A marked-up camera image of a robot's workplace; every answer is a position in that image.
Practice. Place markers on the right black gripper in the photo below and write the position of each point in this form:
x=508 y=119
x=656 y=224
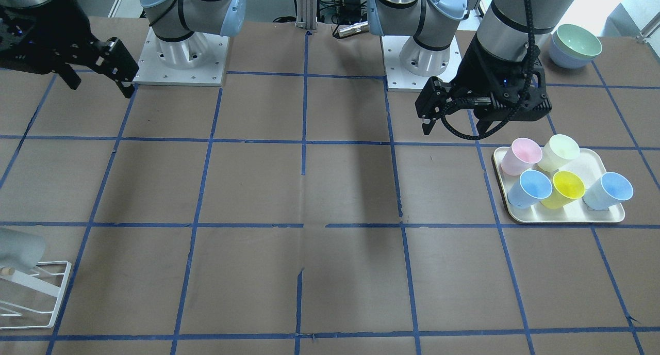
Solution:
x=47 y=31

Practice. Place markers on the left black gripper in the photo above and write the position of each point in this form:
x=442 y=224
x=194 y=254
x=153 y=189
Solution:
x=473 y=72

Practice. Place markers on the white translucent cup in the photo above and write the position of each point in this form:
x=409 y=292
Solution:
x=21 y=250

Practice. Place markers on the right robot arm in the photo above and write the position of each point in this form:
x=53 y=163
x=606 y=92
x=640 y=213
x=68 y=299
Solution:
x=176 y=20

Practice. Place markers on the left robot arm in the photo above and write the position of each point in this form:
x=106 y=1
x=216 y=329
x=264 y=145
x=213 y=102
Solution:
x=510 y=30

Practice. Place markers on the pink cup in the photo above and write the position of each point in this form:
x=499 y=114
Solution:
x=521 y=156

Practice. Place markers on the light blue cup middle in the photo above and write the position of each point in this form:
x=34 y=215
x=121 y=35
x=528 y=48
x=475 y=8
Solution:
x=530 y=188

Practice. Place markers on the light blue cup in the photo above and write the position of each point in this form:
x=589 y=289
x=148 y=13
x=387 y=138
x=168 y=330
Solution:
x=610 y=189
x=530 y=188

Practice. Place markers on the pale green cup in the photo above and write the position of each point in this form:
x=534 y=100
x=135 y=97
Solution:
x=558 y=152

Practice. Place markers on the yellow cup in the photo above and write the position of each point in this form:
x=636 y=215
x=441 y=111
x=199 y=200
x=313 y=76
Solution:
x=566 y=188

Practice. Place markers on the light blue cup outer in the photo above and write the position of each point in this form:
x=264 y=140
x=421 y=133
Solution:
x=610 y=189

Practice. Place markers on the silver flashlight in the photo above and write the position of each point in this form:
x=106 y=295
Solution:
x=342 y=32

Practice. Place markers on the stacked green blue bowls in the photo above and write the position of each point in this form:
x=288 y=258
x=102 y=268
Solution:
x=573 y=47

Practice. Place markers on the cream plastic tray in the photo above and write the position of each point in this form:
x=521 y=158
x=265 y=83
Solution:
x=588 y=166

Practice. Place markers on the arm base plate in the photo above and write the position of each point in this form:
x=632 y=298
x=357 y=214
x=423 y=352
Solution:
x=400 y=79
x=199 y=60

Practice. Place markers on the aluminium frame post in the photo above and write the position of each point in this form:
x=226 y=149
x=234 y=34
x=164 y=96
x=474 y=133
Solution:
x=306 y=15

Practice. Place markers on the white wire cup rack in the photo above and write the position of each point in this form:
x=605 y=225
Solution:
x=32 y=300

